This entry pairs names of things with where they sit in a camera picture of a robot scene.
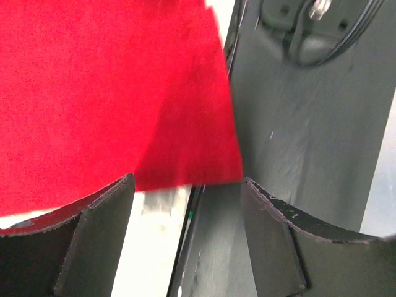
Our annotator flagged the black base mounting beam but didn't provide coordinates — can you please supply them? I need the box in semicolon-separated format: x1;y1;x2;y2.
167;1;395;296

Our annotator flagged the red t-shirt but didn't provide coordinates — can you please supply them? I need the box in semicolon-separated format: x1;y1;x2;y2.
1;1;242;216

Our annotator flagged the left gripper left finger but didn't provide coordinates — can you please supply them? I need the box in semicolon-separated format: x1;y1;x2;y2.
1;173;135;296

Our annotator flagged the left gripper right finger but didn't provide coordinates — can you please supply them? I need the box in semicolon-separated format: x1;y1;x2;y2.
241;179;395;297

